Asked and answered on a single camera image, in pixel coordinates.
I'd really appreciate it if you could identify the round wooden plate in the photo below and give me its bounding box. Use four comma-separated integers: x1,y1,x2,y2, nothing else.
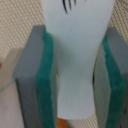
0,49,24,128

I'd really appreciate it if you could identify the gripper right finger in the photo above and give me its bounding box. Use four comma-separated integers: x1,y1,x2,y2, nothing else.
93,27,128,128

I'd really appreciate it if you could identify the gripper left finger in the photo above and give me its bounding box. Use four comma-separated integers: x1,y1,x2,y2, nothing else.
13,26,57,128

